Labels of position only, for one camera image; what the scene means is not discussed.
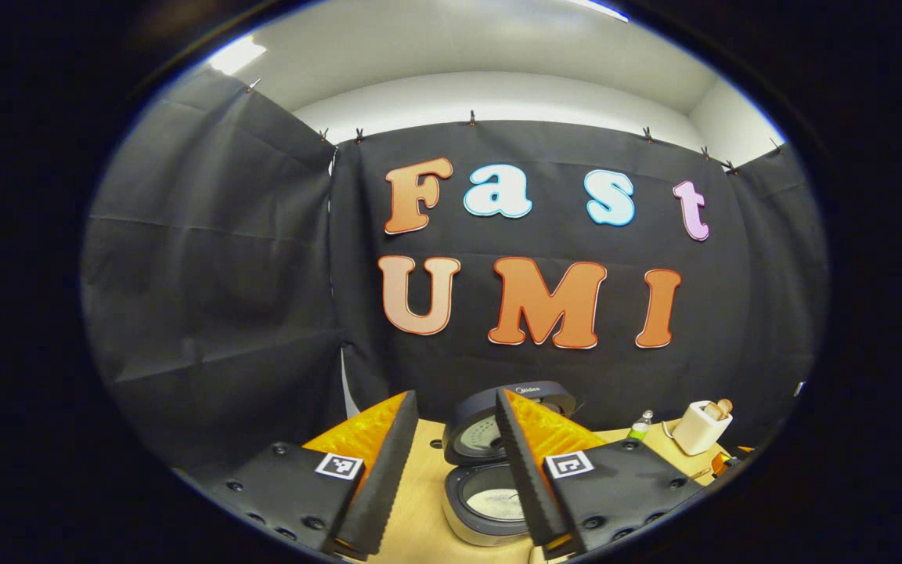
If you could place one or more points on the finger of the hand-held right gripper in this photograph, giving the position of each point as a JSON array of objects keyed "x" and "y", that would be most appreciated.
[{"x": 721, "y": 464}]

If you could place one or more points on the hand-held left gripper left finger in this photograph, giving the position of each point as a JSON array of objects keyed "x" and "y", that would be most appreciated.
[{"x": 388, "y": 478}]

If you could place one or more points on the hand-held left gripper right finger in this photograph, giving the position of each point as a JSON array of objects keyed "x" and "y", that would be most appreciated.
[{"x": 525, "y": 478}]

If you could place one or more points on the black rice cooker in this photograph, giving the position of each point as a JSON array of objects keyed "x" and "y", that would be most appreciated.
[{"x": 474, "y": 439}]

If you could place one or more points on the white toaster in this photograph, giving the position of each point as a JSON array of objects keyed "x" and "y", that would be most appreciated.
[{"x": 694, "y": 431}]

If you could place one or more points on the toast bread slice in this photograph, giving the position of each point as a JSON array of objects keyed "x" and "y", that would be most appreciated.
[
  {"x": 712, "y": 410},
  {"x": 726, "y": 406}
]

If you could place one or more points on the green drink bottle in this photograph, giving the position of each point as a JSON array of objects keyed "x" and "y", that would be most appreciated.
[{"x": 640, "y": 429}]

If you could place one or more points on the black backdrop cloth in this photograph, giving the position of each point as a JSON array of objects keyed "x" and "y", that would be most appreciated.
[{"x": 224, "y": 274}]

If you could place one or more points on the ceiling light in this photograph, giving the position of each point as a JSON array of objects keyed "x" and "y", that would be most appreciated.
[{"x": 236, "y": 56}]

